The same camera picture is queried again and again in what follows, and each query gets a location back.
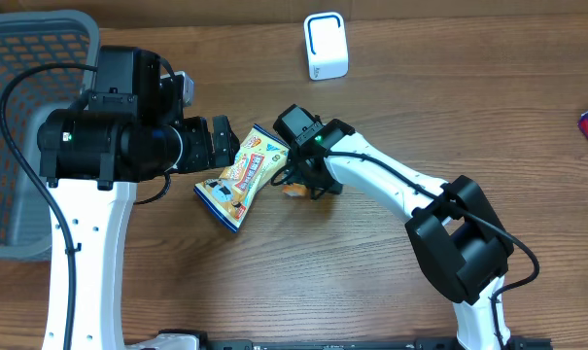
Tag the small orange snack pack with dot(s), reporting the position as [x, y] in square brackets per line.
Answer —
[295, 190]

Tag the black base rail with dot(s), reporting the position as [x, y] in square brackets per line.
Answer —
[424, 343]

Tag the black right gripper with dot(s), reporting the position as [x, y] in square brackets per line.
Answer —
[295, 174]

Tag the white barcode scanner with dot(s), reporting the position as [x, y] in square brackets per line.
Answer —
[326, 46]

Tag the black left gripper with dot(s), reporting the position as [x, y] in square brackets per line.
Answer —
[202, 156]

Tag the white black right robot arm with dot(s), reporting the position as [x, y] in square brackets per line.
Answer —
[457, 238]

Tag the yellow blue snack bag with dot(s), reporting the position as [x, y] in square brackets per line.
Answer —
[229, 197]

